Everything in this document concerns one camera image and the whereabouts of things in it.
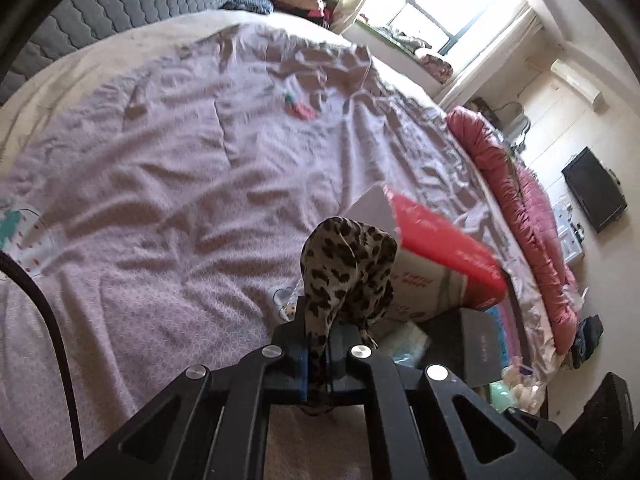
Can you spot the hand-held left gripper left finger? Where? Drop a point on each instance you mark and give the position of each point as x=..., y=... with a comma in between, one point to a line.
x=300, y=367

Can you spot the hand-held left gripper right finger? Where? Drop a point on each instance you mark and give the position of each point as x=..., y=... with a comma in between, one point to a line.
x=336, y=360

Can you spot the leopard print scrunchie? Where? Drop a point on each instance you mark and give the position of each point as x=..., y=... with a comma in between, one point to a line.
x=340, y=260

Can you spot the green egg-shaped sponge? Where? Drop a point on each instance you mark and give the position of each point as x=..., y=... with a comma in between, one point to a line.
x=501, y=395

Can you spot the small white charm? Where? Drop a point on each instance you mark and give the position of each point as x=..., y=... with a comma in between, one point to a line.
x=287, y=307

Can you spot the white wipes pack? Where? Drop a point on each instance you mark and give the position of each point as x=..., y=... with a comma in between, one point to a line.
x=402, y=342

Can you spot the cream plush toy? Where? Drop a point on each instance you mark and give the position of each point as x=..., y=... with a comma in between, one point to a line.
x=525, y=387

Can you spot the dark clothes on floor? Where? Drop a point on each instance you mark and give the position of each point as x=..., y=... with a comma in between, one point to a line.
x=587, y=340

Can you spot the grey shallow box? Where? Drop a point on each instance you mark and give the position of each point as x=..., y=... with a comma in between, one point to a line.
x=522, y=330

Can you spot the pink and blue book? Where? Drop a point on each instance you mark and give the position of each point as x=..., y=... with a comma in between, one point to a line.
x=502, y=330

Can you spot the dark blue flat box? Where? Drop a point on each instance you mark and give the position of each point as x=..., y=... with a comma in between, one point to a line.
x=480, y=347

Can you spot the red and white tissue pack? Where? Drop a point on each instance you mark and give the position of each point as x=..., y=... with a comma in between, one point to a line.
x=440, y=250

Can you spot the white drawer unit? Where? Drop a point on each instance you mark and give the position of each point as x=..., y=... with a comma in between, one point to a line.
x=570, y=235

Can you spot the pink quilt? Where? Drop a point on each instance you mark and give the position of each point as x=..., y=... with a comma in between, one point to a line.
x=530, y=220

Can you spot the black television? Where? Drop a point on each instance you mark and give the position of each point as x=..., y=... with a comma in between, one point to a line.
x=595, y=190

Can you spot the purple bedsheet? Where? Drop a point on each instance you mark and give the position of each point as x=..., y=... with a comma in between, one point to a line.
x=175, y=160

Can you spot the chair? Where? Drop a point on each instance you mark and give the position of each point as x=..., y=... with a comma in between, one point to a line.
x=517, y=125

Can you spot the white printed face mask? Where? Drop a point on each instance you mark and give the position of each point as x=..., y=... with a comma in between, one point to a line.
x=25, y=245

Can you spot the pile of clothes on windowsill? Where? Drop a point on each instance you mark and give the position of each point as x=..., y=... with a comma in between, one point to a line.
x=415, y=50

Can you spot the white air conditioner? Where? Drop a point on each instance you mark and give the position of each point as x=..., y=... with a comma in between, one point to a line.
x=577, y=82

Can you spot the dark patterned cloth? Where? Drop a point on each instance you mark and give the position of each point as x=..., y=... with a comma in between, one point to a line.
x=250, y=4

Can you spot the window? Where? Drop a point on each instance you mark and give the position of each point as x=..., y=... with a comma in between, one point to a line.
x=440, y=0

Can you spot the grey quilted mattress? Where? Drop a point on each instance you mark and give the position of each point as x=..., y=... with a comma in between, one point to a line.
x=115, y=5

